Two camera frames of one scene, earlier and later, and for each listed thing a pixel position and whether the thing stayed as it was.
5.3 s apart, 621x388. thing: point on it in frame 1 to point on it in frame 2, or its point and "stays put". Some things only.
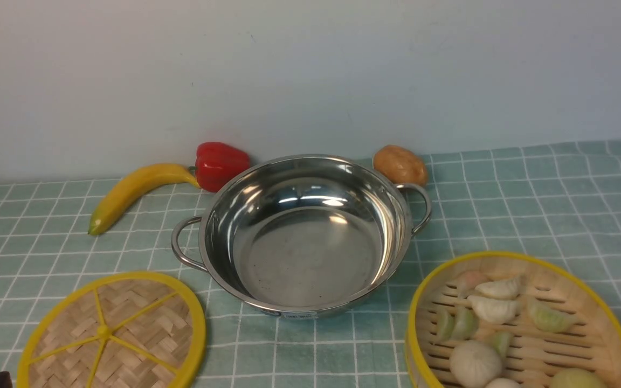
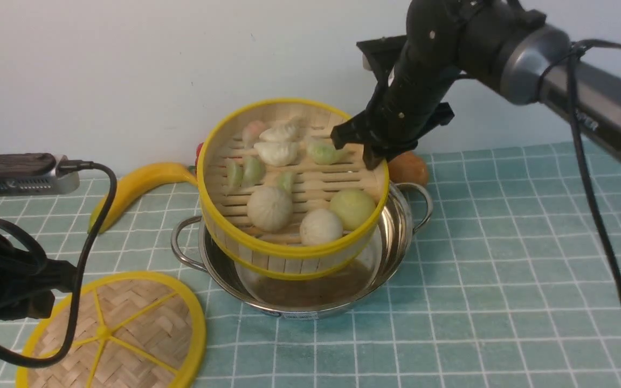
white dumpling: (495, 311) to (277, 154)
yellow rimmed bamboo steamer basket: (542, 317) to (278, 200)
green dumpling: (445, 324) to (234, 175)
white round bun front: (503, 383) to (320, 227)
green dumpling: (465, 324) to (253, 171)
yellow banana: (130, 186) stays put
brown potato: (400, 165) stays put
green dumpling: (550, 318) to (322, 151)
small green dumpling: (500, 340) to (284, 181)
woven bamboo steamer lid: (126, 329) stays put
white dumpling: (504, 289) to (280, 133)
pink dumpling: (467, 281) to (251, 133)
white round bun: (475, 363) to (269, 208)
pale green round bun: (576, 378) to (354, 206)
